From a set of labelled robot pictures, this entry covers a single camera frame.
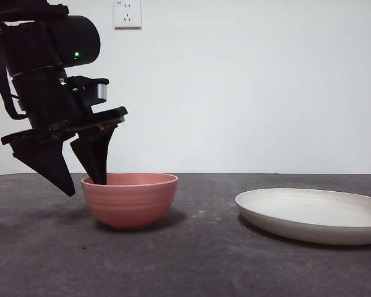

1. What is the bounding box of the white round plate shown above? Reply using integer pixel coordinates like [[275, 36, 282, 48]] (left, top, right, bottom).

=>
[[234, 187, 371, 246]]

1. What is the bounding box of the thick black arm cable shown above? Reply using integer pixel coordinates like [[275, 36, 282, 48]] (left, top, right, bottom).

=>
[[0, 46, 27, 120]]

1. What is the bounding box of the white wall power outlet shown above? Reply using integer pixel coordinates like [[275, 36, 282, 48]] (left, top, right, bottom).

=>
[[113, 0, 142, 31]]

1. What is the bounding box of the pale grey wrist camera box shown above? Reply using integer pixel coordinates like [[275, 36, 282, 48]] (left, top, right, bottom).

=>
[[96, 82, 109, 102]]

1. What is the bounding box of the red ribbed bowl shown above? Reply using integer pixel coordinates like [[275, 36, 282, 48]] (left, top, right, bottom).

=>
[[81, 173, 179, 230]]

